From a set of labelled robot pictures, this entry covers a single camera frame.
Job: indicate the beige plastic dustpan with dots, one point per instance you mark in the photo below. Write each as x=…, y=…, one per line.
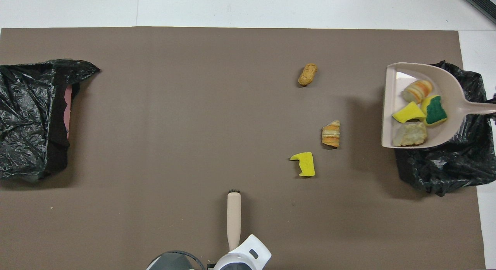
x=445, y=88

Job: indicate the green and yellow sponge piece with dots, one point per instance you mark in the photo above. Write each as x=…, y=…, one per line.
x=436, y=113

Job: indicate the toy croissant piece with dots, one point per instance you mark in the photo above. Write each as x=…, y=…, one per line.
x=331, y=134
x=410, y=134
x=418, y=91

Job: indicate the toy peanut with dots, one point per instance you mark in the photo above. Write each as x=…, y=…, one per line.
x=307, y=74

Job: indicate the beige hand brush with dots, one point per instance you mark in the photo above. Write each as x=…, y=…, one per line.
x=233, y=215

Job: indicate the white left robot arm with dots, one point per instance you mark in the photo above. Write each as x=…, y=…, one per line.
x=248, y=254

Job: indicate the black trash bag liner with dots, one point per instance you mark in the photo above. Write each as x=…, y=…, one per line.
x=445, y=169
x=27, y=88

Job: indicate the pink plastic bin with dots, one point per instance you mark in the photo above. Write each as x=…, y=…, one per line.
x=68, y=107

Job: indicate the grey ribbed device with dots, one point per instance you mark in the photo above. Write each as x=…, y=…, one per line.
x=484, y=0

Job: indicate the brown paper table mat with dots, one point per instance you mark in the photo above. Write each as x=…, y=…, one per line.
x=155, y=146

